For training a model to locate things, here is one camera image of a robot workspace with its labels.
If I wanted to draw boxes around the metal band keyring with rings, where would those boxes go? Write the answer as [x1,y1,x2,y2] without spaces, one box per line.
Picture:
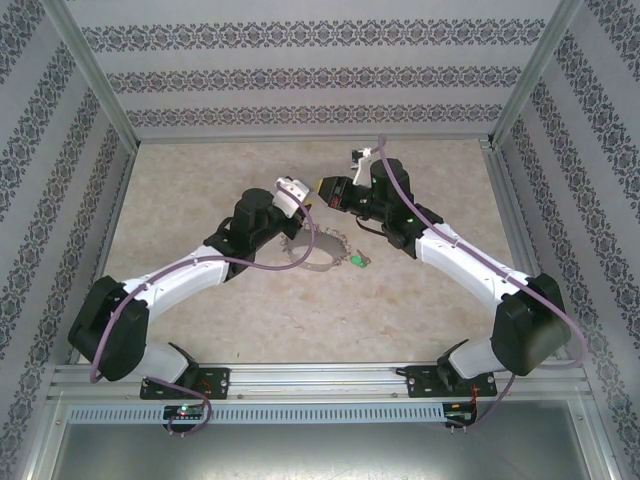
[277,225,351,275]

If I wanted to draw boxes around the grey steel panel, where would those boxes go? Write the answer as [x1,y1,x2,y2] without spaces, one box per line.
[49,423,609,480]

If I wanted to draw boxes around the thin black right gripper cable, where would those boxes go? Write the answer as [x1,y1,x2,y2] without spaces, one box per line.
[354,213,387,235]

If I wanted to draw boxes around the aluminium floor rail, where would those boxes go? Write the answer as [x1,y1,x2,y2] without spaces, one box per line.
[133,133,496,147]

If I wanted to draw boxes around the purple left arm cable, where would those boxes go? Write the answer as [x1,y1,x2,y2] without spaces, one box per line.
[88,184,317,441]

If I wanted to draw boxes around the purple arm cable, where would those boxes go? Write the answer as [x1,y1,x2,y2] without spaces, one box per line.
[88,184,317,441]
[377,133,589,435]

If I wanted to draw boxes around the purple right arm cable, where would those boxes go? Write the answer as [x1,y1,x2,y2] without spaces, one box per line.
[377,133,589,435]

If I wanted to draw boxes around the aluminium side rail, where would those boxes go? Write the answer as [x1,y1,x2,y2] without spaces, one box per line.
[482,142,589,366]
[67,144,139,364]

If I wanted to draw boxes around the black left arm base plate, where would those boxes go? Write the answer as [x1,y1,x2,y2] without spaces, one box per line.
[139,367,232,401]

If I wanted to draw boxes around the aluminium mounting rail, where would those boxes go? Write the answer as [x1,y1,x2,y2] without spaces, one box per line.
[47,363,589,401]

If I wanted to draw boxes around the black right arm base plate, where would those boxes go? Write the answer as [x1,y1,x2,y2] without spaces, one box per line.
[405,364,499,400]

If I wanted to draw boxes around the slotted grey cable duct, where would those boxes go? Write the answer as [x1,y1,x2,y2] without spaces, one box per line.
[67,403,446,425]

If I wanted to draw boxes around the aluminium frame post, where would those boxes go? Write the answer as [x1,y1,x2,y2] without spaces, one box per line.
[42,0,140,147]
[489,0,586,147]

